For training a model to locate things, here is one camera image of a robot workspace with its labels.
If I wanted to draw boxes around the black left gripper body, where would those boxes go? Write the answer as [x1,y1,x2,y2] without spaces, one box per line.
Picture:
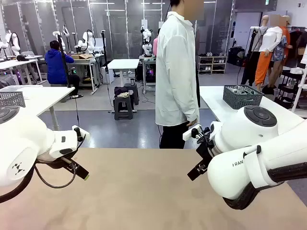
[35,157,78,171]

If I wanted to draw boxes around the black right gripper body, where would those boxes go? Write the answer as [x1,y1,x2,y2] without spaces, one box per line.
[196,138,215,168]

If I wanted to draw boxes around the person's right forearm white sleeve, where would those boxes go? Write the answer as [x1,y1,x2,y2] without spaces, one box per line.
[183,95,200,123]

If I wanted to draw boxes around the dark grey plastic basket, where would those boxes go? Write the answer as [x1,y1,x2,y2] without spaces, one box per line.
[223,85,264,110]

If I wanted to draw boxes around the light grey plastic basket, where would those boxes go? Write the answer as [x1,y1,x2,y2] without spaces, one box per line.
[0,85,26,108]

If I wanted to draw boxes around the grey plastic stool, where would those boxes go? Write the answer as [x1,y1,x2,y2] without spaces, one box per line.
[124,83,140,106]
[114,95,134,120]

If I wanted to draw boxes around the black braided right arm sleeve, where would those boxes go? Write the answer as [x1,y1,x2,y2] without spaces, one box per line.
[222,161,307,210]

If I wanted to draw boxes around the person in white shirt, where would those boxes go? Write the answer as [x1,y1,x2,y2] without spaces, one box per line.
[155,0,205,149]

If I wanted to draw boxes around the wooden shoe rack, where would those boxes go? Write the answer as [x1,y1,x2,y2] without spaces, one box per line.
[198,55,227,74]

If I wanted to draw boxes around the dark purple garment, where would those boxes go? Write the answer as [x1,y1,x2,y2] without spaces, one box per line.
[114,86,130,95]

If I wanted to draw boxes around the person in blue hoodie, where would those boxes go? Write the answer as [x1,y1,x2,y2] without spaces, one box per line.
[45,40,81,96]

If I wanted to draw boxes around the mannequin with grey vest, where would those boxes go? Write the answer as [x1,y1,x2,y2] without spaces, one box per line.
[241,14,269,87]

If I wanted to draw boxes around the white computer tower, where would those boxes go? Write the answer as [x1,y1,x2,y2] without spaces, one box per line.
[100,66,115,84]

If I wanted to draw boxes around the black tripod pole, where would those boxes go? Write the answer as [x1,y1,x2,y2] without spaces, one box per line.
[55,33,72,88]

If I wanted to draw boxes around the white desk with cardboard box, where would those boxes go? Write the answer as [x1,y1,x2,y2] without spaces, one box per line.
[66,56,101,95]

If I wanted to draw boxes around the white desk with black object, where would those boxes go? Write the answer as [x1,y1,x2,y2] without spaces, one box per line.
[0,58,41,86]

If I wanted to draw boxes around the black shelf cart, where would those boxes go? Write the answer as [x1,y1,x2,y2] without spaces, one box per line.
[275,69,307,110]

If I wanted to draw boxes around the person in pink hoodie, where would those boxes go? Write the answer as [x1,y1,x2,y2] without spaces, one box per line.
[153,28,161,58]

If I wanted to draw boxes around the small white standing desk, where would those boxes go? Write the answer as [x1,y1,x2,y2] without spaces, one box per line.
[107,58,140,87]

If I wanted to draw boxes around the white slanted stand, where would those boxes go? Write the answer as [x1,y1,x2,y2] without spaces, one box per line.
[291,45,307,115]

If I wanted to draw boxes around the mannequin with white top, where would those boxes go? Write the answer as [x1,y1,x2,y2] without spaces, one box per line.
[254,14,285,88]

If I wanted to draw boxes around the dark clothes on rack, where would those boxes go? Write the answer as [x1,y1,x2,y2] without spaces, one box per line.
[286,26,307,69]

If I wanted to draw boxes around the mannequin with orange shirt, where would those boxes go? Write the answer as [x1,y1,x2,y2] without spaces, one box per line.
[268,14,294,89]

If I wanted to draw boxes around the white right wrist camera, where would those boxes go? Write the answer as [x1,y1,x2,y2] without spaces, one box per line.
[182,124,202,141]

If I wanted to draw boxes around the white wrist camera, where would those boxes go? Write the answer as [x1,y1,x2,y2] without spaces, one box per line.
[71,125,91,142]
[182,124,202,141]

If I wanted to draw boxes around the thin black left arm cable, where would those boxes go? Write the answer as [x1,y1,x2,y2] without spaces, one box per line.
[34,164,78,189]

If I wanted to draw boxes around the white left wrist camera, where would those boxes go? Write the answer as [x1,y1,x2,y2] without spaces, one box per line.
[71,125,91,142]

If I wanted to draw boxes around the thick black left arm hose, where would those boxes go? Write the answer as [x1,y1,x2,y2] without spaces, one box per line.
[0,166,35,204]

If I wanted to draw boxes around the black camera pole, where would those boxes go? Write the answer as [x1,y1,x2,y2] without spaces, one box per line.
[100,30,110,72]

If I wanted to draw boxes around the white background robot with cables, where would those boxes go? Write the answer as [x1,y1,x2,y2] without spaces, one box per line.
[141,25,154,58]

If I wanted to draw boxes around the white robot with black strap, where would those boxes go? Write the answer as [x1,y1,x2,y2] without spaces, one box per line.
[4,30,21,57]

